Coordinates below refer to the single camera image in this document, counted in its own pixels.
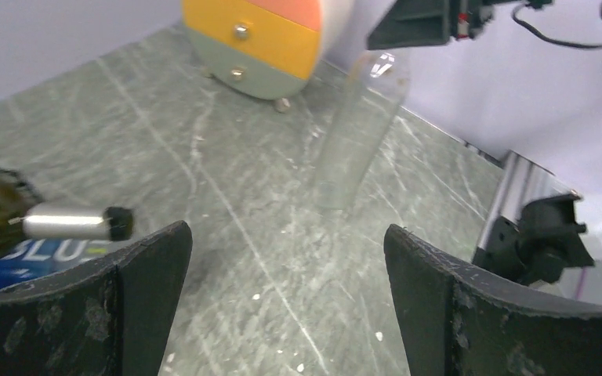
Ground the clear round bottle dark label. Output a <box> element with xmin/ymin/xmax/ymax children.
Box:
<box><xmin>312</xmin><ymin>49</ymin><xmax>412</xmax><ymax>210</ymax></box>

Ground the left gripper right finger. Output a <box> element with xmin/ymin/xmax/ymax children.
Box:
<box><xmin>383</xmin><ymin>225</ymin><xmax>602</xmax><ymax>376</ymax></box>

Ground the cream cylinder orange face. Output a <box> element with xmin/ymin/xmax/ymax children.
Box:
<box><xmin>181</xmin><ymin>0</ymin><xmax>357</xmax><ymax>114</ymax></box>

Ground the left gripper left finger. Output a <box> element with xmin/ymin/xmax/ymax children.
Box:
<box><xmin>0</xmin><ymin>221</ymin><xmax>193</xmax><ymax>375</ymax></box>

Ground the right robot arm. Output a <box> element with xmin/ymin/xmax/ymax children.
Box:
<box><xmin>366</xmin><ymin>1</ymin><xmax>602</xmax><ymax>305</ymax></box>

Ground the dark wine bottle white neck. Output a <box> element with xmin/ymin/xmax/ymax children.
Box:
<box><xmin>0</xmin><ymin>169</ymin><xmax>134</xmax><ymax>259</ymax></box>

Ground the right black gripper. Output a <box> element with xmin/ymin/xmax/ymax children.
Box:
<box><xmin>366</xmin><ymin>0</ymin><xmax>495</xmax><ymax>50</ymax></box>

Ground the blue square bottle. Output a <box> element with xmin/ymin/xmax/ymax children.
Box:
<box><xmin>0</xmin><ymin>240</ymin><xmax>116</xmax><ymax>290</ymax></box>

